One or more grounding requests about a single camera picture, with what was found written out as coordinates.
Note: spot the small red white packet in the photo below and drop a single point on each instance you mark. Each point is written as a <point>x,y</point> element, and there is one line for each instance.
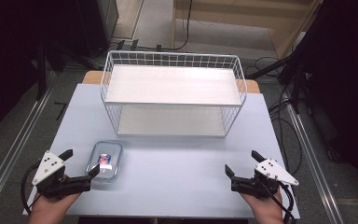
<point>105,160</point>

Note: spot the dark cabinet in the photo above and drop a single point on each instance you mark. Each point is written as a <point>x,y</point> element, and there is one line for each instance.
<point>101,25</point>

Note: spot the light wooden frame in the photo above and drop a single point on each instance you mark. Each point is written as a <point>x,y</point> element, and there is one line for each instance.
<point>289,34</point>

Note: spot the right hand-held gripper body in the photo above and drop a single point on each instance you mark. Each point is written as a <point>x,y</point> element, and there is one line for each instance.
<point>273,171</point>

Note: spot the person's left hand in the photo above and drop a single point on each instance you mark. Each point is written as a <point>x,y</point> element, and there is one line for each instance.
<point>51,210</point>

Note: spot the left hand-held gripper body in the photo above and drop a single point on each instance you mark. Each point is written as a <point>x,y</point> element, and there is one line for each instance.
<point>48,165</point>

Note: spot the metal floor rail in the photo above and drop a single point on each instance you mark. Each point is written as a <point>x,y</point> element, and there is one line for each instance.
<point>15,146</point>
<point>313,161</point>

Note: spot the black metal stand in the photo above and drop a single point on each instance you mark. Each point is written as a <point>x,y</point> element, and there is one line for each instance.
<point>41,71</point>
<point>296,84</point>

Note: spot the person's right hand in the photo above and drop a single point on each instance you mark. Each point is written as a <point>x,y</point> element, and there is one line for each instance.
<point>267,211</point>

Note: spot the clear plastic lidded container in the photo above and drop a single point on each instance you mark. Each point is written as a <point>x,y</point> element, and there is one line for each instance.
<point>113,149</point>

